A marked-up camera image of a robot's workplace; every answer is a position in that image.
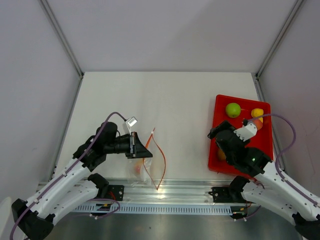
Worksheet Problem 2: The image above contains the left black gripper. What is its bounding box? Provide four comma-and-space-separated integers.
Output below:
105, 131, 153, 159

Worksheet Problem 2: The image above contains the yellow orange mango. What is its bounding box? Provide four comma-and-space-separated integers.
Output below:
133, 160, 144, 175

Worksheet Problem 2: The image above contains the clear zip top bag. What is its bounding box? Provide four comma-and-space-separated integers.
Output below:
127, 127, 167, 191

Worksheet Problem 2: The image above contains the small brown yellow fruit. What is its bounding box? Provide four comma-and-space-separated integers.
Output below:
216, 148, 226, 162

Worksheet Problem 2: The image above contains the red orange peach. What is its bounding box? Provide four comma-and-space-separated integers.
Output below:
253, 119, 263, 131

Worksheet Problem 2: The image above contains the red plastic tray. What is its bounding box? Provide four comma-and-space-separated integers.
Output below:
208, 94, 274, 178

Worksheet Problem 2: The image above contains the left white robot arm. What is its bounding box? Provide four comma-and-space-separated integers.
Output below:
11, 122, 153, 240

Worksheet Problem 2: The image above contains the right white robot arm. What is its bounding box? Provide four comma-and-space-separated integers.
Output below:
208, 120, 320, 240

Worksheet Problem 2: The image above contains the green apple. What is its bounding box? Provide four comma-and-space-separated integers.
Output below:
225, 102, 242, 118

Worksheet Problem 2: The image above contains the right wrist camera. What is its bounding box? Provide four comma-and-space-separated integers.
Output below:
233, 121, 258, 142

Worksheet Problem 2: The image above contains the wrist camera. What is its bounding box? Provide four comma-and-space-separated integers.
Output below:
123, 116, 138, 134
233, 121, 258, 142

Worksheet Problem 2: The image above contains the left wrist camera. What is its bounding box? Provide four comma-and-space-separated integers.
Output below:
123, 116, 138, 134

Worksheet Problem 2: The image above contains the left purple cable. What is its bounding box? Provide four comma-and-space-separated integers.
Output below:
9, 111, 128, 240

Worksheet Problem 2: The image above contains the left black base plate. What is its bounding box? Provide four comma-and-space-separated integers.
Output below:
106, 185, 125, 202

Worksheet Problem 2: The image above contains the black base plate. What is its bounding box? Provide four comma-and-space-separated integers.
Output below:
208, 186, 246, 204
106, 185, 125, 202

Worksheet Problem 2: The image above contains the aluminium mounting rail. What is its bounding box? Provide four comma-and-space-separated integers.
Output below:
37, 177, 251, 203

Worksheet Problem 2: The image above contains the slotted cable duct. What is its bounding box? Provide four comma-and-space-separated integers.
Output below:
73, 203, 233, 216

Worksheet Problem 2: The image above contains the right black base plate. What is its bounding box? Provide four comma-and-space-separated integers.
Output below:
208, 186, 246, 204

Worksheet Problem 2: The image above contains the left frame post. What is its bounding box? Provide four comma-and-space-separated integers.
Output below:
38, 0, 84, 78

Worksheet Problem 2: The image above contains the frame post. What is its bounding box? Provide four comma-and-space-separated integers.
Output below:
255, 0, 306, 80
38, 0, 84, 78

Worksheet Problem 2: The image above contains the right frame post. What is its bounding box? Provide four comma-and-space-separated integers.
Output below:
255, 0, 306, 80

